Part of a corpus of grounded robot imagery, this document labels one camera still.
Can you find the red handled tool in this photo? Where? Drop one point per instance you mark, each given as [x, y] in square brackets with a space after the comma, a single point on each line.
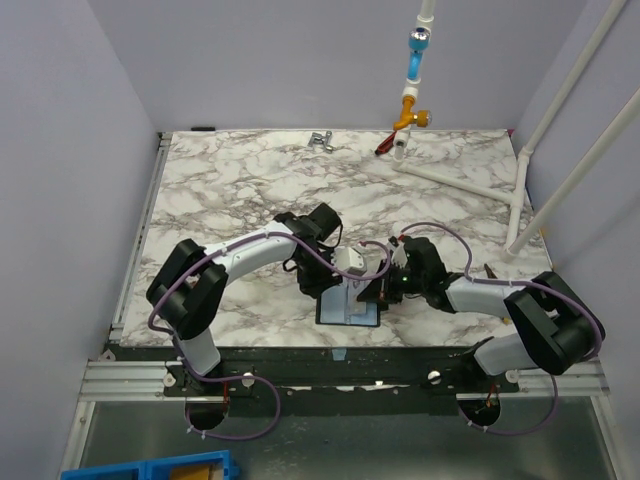
[386, 145]

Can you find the orange pipe valve fitting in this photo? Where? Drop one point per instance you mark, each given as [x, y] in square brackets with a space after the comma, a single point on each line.
[408, 117]

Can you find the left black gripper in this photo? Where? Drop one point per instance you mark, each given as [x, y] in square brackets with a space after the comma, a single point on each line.
[312, 287]

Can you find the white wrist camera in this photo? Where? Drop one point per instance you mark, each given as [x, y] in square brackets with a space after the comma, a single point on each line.
[350, 261]
[398, 255]

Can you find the brown brass pipe fitting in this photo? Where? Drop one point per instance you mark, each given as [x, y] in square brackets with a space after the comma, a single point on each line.
[490, 272]

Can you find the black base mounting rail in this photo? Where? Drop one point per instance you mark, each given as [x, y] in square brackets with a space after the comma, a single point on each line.
[347, 381]

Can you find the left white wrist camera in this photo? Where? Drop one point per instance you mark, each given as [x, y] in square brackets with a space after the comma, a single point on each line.
[350, 261]

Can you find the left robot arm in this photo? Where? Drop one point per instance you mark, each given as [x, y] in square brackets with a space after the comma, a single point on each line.
[187, 291]

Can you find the black leather card holder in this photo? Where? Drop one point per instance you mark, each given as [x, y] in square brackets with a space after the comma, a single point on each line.
[337, 307]

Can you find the silver metal clamp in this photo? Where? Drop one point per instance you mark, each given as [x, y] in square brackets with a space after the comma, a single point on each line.
[323, 140]

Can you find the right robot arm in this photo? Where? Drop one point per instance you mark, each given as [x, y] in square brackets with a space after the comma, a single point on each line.
[554, 329]

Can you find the blue plastic bin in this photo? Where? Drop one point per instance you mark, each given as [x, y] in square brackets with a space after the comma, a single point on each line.
[158, 469]

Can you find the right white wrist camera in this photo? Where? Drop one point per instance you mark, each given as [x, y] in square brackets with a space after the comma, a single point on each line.
[398, 255]

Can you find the white PVC pipe frame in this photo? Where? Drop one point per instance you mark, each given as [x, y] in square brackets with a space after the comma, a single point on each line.
[516, 237]

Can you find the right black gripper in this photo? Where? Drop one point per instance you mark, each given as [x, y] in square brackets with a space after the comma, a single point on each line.
[379, 288]

